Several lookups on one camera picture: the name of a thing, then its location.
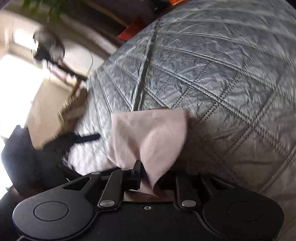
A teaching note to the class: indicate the red plant pot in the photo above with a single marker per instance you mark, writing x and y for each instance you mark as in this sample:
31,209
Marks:
133,29

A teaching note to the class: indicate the person's dark clothing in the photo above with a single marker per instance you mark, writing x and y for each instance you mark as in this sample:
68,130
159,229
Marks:
9,217

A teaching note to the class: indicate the orange tissue box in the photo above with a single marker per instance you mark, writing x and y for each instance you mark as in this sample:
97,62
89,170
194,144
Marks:
177,1

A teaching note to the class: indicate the standing electric fan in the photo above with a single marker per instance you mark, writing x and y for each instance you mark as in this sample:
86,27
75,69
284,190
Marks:
18,81

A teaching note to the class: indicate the beige curtain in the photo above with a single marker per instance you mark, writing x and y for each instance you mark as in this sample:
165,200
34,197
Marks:
92,37

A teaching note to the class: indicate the grey quilted bedspread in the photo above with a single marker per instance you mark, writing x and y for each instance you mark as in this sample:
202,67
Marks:
219,69

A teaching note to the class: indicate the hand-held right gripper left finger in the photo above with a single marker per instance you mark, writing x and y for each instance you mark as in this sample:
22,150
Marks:
138,173

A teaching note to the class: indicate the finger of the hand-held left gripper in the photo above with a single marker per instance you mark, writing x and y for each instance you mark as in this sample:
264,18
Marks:
87,138

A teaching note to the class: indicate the pink garment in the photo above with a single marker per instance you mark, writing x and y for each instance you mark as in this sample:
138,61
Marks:
143,139

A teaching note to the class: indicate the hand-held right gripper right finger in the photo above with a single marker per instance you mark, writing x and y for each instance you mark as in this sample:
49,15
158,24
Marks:
185,185

